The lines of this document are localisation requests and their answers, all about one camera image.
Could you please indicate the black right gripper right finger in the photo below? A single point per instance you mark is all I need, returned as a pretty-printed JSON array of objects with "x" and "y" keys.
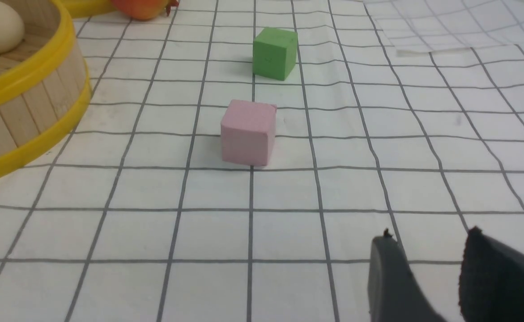
[{"x": 491, "y": 286}]

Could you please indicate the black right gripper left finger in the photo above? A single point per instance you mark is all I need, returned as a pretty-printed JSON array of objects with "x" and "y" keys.
[{"x": 393, "y": 292}]

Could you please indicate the bamboo steamer tray yellow rim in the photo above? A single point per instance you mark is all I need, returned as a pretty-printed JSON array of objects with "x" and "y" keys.
[{"x": 44, "y": 84}]

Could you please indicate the woven bamboo steamer lid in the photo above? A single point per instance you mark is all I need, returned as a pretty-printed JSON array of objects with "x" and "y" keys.
[{"x": 88, "y": 8}]

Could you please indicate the white grid tablecloth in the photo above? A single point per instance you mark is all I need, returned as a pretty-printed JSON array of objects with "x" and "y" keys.
[{"x": 401, "y": 117}]

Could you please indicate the pink cube block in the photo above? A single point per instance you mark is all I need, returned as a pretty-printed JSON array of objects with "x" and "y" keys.
[{"x": 248, "y": 132}]

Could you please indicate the green cube block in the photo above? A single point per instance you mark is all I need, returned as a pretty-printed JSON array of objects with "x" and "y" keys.
[{"x": 275, "y": 53}]

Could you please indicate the red pomegranate fruit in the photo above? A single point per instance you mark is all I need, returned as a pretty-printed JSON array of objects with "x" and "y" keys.
[{"x": 144, "y": 10}]

